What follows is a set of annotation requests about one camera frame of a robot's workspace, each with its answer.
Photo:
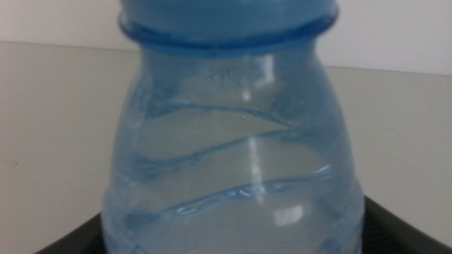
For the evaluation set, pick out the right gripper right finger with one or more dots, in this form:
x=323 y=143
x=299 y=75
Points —
x=392 y=236

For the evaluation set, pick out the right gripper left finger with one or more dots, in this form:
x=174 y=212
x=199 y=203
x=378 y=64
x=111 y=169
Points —
x=88 y=240

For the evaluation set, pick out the clear water bottle blue cap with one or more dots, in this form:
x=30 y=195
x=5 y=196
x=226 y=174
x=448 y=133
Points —
x=229 y=141

